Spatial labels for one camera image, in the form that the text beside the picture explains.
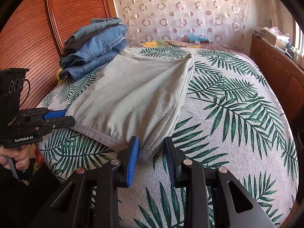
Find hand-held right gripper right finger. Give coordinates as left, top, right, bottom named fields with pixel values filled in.
left=165, top=136, right=276, bottom=228

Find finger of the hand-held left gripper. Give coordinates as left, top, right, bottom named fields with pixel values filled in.
left=44, top=110, right=68, bottom=120
left=51, top=116, right=76, bottom=130

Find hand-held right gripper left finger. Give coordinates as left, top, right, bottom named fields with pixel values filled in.
left=36, top=136, right=139, bottom=228

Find grey pants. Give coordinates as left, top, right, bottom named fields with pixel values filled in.
left=65, top=51, right=195, bottom=164

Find dark folded pants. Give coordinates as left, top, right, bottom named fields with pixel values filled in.
left=63, top=25, right=119, bottom=57

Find person's left hand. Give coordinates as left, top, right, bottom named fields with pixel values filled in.
left=0, top=144, right=32, bottom=172

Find yellow pillow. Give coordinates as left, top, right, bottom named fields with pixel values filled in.
left=56, top=68, right=66, bottom=83

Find blue denim folded jeans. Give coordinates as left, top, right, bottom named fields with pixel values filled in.
left=59, top=25, right=129, bottom=68
left=58, top=49, right=124, bottom=81

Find person's dark clothing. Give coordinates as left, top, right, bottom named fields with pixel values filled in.
left=0, top=147, right=61, bottom=228

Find leaf print bed sheet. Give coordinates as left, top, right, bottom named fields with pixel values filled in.
left=37, top=47, right=298, bottom=228

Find wooden slatted wardrobe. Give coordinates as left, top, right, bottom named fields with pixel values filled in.
left=0, top=0, right=117, bottom=114

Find light blue folded jeans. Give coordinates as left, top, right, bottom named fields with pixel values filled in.
left=71, top=17, right=123, bottom=44

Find floral blanket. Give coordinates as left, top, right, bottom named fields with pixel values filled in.
left=129, top=40, right=252, bottom=61

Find blue box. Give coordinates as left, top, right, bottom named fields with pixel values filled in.
left=188, top=32, right=210, bottom=45

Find wooden side cabinet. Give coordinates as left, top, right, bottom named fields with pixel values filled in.
left=250, top=34, right=304, bottom=114

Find circle pattern sheer curtain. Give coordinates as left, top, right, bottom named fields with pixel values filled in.
left=110, top=0, right=250, bottom=48

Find cardboard box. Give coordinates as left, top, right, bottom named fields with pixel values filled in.
left=264, top=30, right=289, bottom=49

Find pale window curtain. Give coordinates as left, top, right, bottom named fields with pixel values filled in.
left=261, top=0, right=287, bottom=30

